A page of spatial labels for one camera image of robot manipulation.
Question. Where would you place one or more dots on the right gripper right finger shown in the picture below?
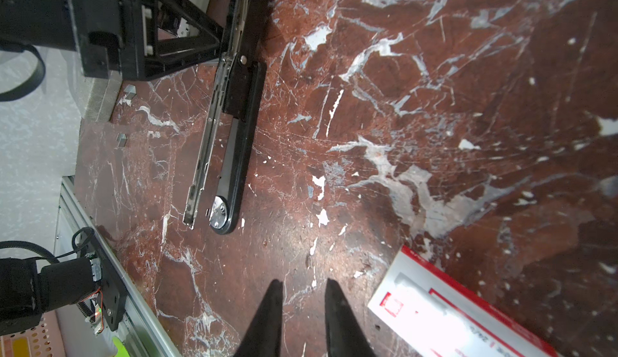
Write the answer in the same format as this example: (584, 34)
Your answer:
(344, 336)

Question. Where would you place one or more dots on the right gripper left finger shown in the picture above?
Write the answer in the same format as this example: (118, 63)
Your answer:
(264, 335)

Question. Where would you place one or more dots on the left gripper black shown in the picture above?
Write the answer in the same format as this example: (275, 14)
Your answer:
(141, 39)

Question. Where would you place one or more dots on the white red staple box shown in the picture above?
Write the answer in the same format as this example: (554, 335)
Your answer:
(437, 316)

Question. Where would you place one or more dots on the grey rectangular block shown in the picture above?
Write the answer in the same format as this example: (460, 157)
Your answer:
(100, 97)

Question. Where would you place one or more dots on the aluminium front rail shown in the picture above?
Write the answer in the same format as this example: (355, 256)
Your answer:
(124, 321)

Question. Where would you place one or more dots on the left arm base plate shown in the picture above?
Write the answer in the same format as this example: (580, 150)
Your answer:
(113, 289)

